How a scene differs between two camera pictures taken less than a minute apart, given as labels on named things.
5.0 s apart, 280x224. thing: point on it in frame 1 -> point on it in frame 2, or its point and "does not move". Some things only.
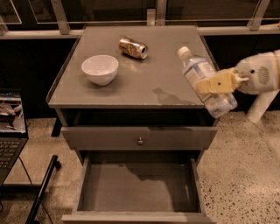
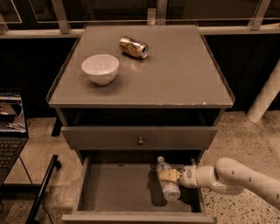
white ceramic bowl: (100, 68) does not move
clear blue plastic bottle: (217, 102) -> (171, 190)
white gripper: (255, 75) -> (188, 176)
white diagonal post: (261, 105) does not move
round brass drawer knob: (140, 142) does not move
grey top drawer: (142, 137) does not move
